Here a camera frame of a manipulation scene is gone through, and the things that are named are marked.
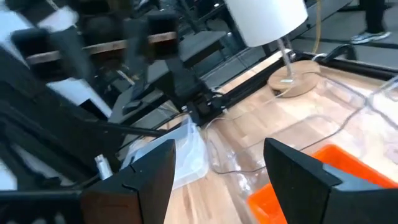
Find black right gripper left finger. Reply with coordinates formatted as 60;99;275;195
80;139;177;224

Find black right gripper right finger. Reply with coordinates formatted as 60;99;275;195
263;138;398;224

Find orange plastic mesh basket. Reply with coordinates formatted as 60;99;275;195
247;144;398;224

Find frosted translucent plastic bin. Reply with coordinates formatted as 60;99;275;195
120;117;210;191

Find clear plastic storage bin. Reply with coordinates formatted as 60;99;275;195
203;70;374;187
365;74;398;131

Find wooden edge desk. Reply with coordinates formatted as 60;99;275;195
26;30;178;65

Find dark grey desk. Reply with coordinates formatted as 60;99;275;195
108;30;229;125

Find white cylinder shade table lamp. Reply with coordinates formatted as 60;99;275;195
223;0;322;99

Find person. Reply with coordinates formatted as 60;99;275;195
349;0;392;45

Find yellow cable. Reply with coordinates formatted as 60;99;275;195
312;0;323;54

